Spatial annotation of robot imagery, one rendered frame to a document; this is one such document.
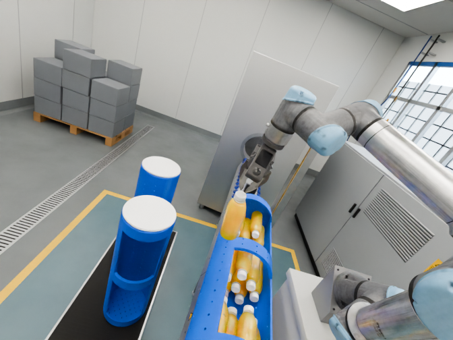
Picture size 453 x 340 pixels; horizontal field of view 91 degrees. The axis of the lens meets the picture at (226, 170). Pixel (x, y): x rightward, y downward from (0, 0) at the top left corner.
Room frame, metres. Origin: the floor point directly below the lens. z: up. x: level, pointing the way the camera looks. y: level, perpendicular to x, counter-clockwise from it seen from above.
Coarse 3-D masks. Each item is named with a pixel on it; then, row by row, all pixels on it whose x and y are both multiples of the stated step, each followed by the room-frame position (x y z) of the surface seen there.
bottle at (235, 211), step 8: (232, 200) 0.64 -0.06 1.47; (232, 208) 0.63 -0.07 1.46; (240, 208) 0.63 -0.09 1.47; (224, 216) 0.65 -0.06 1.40; (232, 216) 0.62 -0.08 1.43; (240, 216) 0.63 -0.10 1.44; (224, 224) 0.64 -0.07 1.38; (232, 224) 0.63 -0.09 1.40; (240, 224) 0.64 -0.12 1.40; (224, 232) 0.63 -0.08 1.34; (232, 232) 0.63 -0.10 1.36
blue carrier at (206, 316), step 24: (264, 216) 1.18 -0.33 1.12; (216, 240) 0.84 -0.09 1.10; (240, 240) 0.77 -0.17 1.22; (264, 240) 1.04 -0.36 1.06; (216, 264) 0.64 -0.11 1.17; (264, 264) 0.86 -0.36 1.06; (216, 288) 0.53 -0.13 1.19; (264, 288) 0.72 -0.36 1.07; (216, 312) 0.44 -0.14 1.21; (240, 312) 0.63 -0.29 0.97; (264, 312) 0.60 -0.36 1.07; (192, 336) 0.38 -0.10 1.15; (216, 336) 0.37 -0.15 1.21; (264, 336) 0.51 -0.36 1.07
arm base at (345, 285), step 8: (344, 272) 0.71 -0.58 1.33; (352, 272) 0.71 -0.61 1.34; (336, 280) 0.68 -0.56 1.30; (344, 280) 0.66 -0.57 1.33; (352, 280) 0.66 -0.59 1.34; (360, 280) 0.65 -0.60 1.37; (368, 280) 0.67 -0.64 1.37; (336, 288) 0.65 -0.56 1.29; (344, 288) 0.64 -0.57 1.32; (352, 288) 0.62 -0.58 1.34; (336, 296) 0.63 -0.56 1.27; (344, 296) 0.62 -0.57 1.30; (352, 296) 0.60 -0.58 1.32; (344, 304) 0.62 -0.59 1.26
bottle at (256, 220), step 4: (252, 212) 1.17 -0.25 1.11; (256, 212) 1.15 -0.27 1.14; (260, 212) 1.17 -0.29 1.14; (252, 216) 1.13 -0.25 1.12; (256, 216) 1.12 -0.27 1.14; (260, 216) 1.13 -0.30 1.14; (252, 220) 1.09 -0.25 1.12; (256, 220) 1.08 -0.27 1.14; (260, 220) 1.09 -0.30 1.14; (252, 224) 1.05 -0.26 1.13; (256, 224) 1.04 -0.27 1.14; (260, 224) 1.06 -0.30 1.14; (252, 228) 1.02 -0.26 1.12; (256, 228) 1.02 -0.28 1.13; (260, 228) 1.03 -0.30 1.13; (260, 232) 1.02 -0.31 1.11
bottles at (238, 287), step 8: (248, 224) 1.07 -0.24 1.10; (248, 232) 1.01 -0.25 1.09; (264, 232) 1.10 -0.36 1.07; (256, 240) 0.99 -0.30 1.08; (232, 280) 0.69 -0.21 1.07; (240, 280) 0.69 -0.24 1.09; (232, 288) 0.66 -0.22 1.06; (240, 288) 0.67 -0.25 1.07; (256, 288) 0.69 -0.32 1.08; (240, 296) 0.67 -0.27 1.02; (256, 296) 0.66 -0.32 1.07; (232, 312) 0.54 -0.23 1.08; (232, 320) 0.51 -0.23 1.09; (256, 320) 0.56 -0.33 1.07; (232, 328) 0.48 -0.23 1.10; (256, 336) 0.49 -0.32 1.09
